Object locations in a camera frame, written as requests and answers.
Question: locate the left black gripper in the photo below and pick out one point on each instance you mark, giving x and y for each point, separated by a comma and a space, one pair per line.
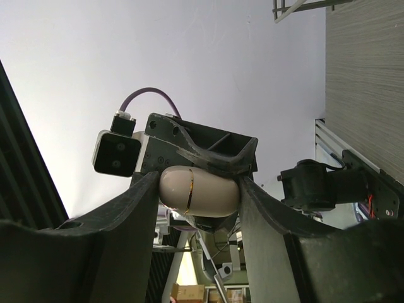
173, 141

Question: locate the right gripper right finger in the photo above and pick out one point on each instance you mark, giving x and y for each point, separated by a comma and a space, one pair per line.
292, 258

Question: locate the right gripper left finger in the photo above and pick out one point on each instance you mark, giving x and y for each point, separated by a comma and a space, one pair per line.
102, 256

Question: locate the beige charging case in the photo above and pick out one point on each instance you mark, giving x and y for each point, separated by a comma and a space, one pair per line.
194, 191

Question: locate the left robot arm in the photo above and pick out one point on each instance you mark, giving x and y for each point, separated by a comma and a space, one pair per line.
309, 186

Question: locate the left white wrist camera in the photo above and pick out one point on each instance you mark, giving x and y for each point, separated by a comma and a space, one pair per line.
117, 150

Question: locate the grey wire dish rack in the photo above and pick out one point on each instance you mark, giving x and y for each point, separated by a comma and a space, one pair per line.
281, 10

